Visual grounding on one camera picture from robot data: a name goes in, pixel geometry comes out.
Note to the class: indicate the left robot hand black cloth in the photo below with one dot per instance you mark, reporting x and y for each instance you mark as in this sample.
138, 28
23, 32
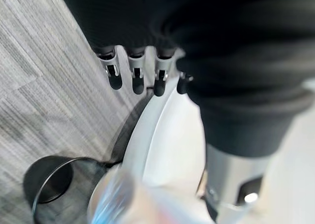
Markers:
221, 37

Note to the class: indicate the black round small bin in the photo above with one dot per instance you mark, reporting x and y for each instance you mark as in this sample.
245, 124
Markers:
56, 182

